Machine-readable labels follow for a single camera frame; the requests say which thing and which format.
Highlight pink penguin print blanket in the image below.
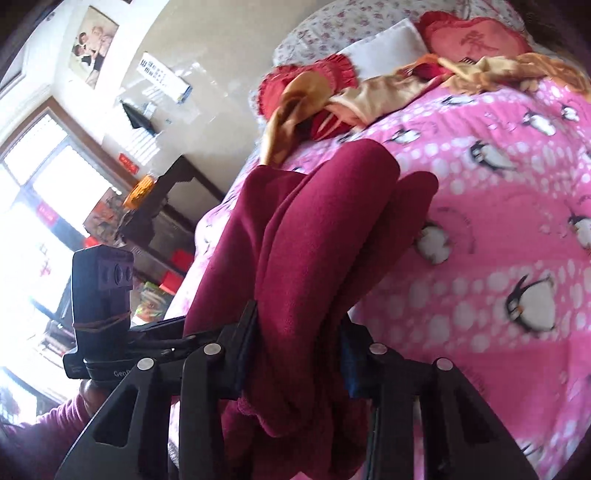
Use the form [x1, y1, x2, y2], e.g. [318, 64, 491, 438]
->
[164, 76, 591, 480]

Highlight red ruffled cushion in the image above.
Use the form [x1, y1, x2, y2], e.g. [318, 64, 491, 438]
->
[256, 52, 359, 140]

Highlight person's left forearm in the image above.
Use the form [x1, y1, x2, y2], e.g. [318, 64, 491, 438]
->
[0, 378, 112, 480]

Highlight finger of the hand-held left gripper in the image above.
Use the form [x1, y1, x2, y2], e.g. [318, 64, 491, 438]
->
[129, 318, 188, 343]
[131, 336, 197, 360]

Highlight colourful packets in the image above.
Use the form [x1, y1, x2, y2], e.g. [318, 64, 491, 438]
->
[133, 281, 175, 325]

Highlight dark wooden side table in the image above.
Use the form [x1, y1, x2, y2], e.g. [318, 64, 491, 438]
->
[83, 154, 228, 298]

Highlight white wall chart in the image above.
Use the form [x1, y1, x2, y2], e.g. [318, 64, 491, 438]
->
[137, 52, 193, 103]

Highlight golden satin cloth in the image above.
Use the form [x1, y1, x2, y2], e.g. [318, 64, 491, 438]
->
[260, 51, 591, 168]

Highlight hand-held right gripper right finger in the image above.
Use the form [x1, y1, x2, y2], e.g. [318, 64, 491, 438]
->
[339, 318, 539, 480]

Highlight colourful picture board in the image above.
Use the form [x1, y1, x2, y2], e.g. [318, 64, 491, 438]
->
[83, 186, 129, 246]

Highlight orange object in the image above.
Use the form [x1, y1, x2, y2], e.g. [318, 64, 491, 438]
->
[122, 174, 156, 209]

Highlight red heart cushion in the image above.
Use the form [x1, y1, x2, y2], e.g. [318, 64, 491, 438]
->
[417, 10, 535, 64]

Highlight floral quilt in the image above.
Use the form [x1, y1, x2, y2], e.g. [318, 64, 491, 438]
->
[249, 0, 541, 118]

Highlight black wall hanger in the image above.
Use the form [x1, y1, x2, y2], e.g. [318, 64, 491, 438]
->
[120, 99, 158, 136]

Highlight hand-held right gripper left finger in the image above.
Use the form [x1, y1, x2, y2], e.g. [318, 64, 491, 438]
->
[54, 300, 259, 480]

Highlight maroon fleece garment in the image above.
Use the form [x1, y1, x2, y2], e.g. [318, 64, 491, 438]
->
[181, 138, 440, 480]

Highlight window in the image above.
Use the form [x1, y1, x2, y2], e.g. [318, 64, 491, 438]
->
[0, 98, 118, 416]

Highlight wall poster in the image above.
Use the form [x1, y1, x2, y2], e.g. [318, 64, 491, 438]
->
[68, 6, 120, 89]

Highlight white pillow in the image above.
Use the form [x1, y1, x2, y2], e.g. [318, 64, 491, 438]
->
[345, 18, 428, 82]

